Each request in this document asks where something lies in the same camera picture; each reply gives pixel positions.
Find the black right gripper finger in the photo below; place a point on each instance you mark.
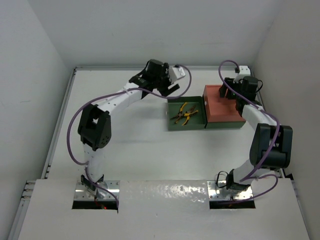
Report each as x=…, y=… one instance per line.
x=229, y=94
x=223, y=90

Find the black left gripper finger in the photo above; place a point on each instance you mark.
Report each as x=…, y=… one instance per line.
x=174, y=88
x=165, y=92

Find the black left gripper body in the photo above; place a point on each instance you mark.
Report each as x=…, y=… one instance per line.
x=163, y=80

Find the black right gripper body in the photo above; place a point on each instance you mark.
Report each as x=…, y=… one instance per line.
x=236, y=86

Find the green pull-out drawer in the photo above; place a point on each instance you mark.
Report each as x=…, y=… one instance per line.
x=197, y=122

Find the salmon drawer box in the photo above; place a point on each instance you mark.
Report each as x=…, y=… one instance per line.
x=220, y=109

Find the yellow handled cutting pliers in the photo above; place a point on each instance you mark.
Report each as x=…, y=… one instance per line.
x=180, y=114

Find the yellow handled long-nose pliers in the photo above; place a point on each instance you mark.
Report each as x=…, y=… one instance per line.
x=190, y=113

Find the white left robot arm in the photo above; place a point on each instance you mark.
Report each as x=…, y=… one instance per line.
x=95, y=122

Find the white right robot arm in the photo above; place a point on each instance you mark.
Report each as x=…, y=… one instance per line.
x=271, y=146

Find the green drawer box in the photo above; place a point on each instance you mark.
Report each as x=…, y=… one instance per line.
x=225, y=125

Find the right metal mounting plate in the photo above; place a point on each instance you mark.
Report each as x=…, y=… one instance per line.
x=217, y=192

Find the metal mounting plate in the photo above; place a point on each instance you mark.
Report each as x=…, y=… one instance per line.
x=82, y=193
x=217, y=192

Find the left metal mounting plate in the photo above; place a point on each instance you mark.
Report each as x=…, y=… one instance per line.
x=82, y=193

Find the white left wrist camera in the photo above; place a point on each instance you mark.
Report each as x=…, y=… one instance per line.
x=176, y=73

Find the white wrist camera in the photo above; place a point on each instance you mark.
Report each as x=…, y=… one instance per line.
x=176, y=73
x=241, y=72

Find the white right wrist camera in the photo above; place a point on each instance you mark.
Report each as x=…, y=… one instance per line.
x=241, y=72

